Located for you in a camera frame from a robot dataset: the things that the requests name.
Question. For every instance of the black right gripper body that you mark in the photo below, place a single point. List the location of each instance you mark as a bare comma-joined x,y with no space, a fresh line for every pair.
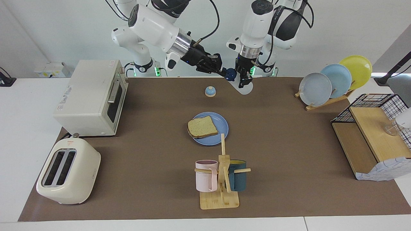
196,54

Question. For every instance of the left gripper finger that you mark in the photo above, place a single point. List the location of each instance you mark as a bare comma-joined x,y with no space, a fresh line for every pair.
250,76
242,81

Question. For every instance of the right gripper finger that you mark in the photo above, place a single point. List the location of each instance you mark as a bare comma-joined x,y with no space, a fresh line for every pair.
208,68
215,60

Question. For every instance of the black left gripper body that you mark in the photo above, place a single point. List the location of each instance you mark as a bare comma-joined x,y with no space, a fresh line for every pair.
245,65

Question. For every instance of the translucent squeeze bottle blue cap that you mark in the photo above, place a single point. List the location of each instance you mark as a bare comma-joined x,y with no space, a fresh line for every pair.
245,90

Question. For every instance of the slice of toast bread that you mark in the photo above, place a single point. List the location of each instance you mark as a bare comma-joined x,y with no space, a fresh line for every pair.
202,126

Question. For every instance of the periwinkle blue plate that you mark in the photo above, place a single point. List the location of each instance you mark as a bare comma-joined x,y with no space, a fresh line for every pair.
221,125

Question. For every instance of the grey plate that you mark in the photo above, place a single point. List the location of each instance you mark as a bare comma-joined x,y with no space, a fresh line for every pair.
314,89

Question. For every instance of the wooden plate rack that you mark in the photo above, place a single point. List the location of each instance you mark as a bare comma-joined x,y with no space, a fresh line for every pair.
324,102

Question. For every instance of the pale blue plate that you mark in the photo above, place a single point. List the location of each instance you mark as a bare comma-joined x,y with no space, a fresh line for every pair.
340,78

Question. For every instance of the yellow plate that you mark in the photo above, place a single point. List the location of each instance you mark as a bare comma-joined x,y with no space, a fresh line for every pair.
359,69

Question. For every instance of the teal mug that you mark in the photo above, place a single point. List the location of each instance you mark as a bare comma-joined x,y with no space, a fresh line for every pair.
239,179

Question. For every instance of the brown table mat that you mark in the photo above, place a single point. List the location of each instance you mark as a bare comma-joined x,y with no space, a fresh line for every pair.
144,144

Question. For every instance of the pink mug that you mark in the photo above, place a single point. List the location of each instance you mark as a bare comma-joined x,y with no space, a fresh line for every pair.
205,179

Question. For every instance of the white toaster oven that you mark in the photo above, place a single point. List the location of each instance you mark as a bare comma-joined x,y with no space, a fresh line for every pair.
86,93

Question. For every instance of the wooden mug tree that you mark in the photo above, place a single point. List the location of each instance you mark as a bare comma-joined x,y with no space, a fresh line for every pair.
221,200

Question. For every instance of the clear glass cup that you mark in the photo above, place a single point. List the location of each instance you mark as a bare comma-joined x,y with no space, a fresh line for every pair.
393,130

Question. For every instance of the white rounded object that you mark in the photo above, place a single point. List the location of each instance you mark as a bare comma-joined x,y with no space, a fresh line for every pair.
405,118

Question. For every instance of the cream toaster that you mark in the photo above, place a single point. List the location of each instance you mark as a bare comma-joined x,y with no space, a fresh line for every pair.
80,173

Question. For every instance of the black clamp base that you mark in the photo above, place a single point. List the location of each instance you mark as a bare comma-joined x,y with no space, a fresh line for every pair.
6,81

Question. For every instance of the black camera stand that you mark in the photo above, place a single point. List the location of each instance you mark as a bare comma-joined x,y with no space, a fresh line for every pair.
382,80

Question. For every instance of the white wall box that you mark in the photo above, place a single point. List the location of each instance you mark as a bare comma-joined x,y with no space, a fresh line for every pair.
51,70

